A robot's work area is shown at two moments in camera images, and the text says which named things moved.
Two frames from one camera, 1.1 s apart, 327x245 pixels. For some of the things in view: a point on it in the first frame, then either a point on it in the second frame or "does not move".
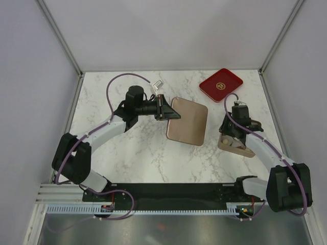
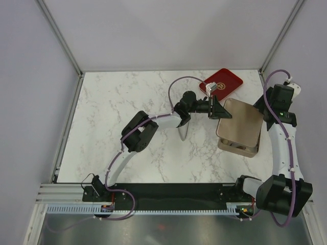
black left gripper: [163, 110] → [216, 112]
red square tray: [219, 85] does not move
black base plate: [170, 194] does not move
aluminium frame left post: [60, 35] does not move
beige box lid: [191, 128] → [244, 127]
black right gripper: [223, 128] → [260, 104]
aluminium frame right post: [296, 6] does not move
